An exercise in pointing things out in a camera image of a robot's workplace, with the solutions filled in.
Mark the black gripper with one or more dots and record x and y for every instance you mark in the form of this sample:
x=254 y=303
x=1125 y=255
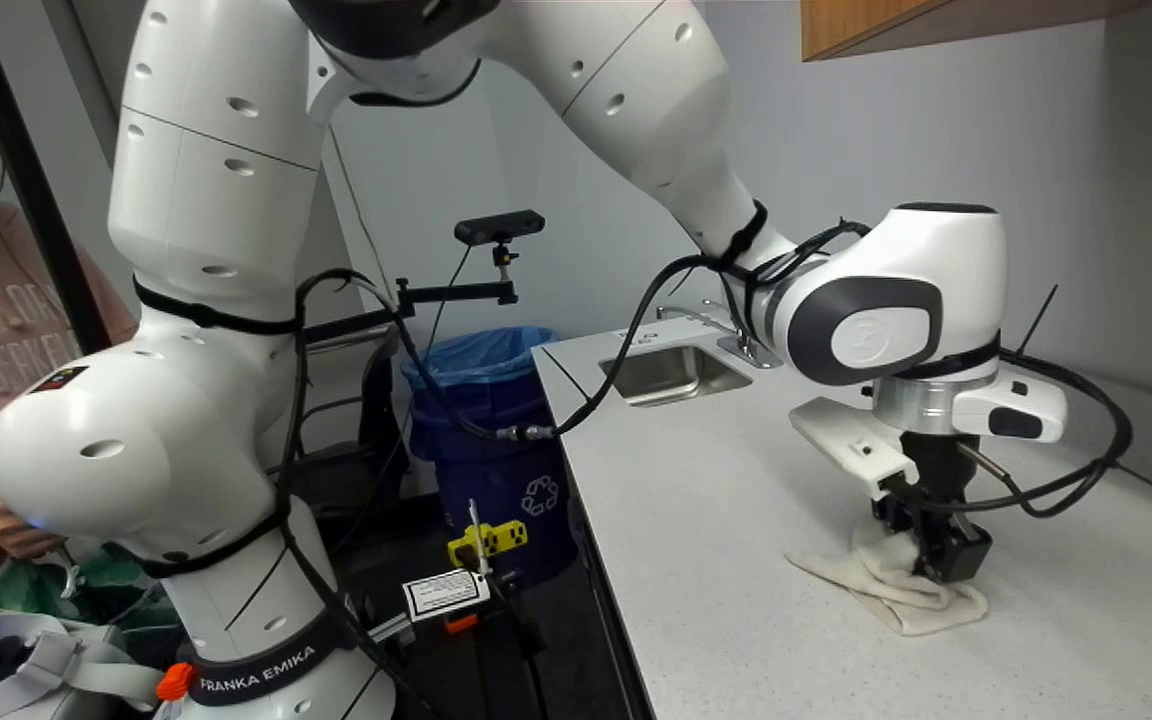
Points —
x=936 y=474

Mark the beige cloth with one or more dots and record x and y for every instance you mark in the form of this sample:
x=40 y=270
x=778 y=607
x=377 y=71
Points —
x=896 y=601

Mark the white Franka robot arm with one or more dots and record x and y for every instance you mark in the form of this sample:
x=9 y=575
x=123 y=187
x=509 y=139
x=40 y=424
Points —
x=230 y=175

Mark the person's left hand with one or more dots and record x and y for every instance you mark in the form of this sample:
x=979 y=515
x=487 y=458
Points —
x=21 y=537

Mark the metal faucet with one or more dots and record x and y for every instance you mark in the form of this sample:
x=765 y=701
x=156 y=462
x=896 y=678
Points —
x=736 y=345

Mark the blue recycling bin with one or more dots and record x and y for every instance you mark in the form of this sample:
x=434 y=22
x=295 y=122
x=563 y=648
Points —
x=499 y=454

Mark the white printed label card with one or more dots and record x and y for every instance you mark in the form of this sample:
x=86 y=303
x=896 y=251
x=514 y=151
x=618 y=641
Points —
x=441 y=594

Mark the orange round knob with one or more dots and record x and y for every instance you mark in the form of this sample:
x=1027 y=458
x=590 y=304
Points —
x=174 y=683

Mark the person in pink shirt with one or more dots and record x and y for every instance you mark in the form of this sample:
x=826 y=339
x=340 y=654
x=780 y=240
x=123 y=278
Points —
x=30 y=187

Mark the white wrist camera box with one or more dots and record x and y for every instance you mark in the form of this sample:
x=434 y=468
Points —
x=850 y=444

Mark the wooden wall cabinet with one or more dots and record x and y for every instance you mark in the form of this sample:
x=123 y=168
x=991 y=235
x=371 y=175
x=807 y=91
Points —
x=871 y=27

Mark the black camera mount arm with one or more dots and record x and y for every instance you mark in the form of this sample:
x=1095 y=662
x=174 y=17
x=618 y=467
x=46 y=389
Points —
x=461 y=288

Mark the black stereo camera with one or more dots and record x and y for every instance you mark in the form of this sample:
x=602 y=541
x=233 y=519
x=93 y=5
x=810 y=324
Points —
x=499 y=227

